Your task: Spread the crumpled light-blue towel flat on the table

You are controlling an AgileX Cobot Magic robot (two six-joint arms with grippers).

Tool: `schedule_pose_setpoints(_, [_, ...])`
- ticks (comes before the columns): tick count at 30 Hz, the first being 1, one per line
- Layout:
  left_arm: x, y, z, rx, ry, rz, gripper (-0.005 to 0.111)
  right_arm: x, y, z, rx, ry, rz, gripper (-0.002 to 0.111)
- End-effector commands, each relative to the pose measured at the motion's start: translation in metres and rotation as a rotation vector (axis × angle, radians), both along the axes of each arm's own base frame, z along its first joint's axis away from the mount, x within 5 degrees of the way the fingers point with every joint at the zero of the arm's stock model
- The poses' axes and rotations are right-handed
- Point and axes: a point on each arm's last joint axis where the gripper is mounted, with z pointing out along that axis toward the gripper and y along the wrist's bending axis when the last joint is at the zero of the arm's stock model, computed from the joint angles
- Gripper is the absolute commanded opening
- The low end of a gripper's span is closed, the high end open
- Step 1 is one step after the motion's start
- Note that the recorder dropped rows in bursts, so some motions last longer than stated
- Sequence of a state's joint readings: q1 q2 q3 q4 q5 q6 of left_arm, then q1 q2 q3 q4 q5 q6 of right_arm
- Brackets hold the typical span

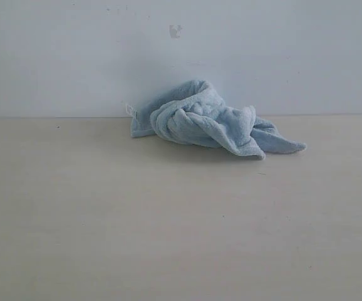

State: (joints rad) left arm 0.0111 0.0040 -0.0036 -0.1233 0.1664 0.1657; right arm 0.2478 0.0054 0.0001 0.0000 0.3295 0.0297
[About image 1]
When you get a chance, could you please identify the light blue terry towel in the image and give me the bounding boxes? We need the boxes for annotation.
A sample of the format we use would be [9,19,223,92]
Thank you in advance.
[130,80,306,160]

